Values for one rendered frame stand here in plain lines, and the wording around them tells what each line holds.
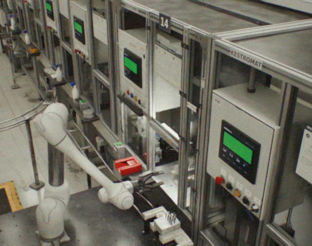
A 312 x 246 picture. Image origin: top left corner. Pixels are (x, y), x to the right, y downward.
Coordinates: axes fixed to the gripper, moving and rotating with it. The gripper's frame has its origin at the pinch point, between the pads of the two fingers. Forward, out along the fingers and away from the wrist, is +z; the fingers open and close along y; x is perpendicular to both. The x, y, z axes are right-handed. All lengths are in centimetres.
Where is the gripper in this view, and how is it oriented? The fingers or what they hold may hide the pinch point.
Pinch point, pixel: (159, 178)
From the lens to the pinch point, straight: 260.2
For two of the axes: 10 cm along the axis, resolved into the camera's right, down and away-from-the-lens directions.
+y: 0.0, -8.9, -4.6
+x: -4.7, -4.1, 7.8
